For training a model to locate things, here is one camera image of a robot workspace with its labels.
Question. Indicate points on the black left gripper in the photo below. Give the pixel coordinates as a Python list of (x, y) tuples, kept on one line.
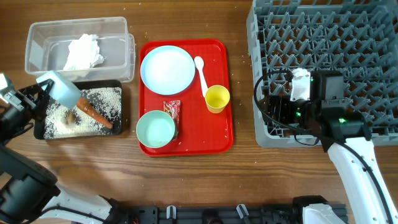
[(27, 102)]

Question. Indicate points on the grey dishwasher rack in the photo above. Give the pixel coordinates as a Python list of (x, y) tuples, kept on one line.
[(356, 38)]

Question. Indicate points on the clear plastic bin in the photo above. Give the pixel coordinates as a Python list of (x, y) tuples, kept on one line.
[(47, 48)]

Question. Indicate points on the orange carrot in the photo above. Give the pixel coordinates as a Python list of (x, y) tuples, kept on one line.
[(85, 106)]

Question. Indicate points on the red plastic tray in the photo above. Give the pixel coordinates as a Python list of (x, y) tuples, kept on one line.
[(199, 130)]

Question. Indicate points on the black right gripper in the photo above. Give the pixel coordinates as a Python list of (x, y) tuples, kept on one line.
[(280, 109)]

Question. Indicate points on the light blue bowl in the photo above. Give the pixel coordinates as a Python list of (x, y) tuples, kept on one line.
[(63, 90)]

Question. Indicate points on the yellow plastic cup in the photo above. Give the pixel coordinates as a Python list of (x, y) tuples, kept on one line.
[(216, 98)]

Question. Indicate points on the white rice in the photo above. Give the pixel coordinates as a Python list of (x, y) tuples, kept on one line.
[(105, 99)]

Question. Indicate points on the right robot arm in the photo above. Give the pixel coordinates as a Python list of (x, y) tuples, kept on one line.
[(321, 112)]

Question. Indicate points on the black waste tray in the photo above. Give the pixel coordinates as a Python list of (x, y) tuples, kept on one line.
[(116, 84)]

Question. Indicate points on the light blue plate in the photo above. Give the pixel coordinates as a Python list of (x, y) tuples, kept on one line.
[(167, 70)]

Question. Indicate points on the red snack wrapper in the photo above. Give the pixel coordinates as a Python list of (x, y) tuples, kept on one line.
[(172, 108)]

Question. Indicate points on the white plastic spoon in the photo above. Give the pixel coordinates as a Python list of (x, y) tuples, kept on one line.
[(199, 63)]

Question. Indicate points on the brown food scrap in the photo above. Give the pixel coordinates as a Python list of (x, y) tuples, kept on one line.
[(70, 119)]

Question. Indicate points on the white napkin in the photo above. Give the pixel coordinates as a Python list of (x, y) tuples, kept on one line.
[(84, 53)]

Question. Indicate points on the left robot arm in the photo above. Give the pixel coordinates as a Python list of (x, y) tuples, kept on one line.
[(32, 191)]

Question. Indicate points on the green bowl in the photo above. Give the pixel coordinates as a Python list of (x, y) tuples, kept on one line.
[(155, 129)]

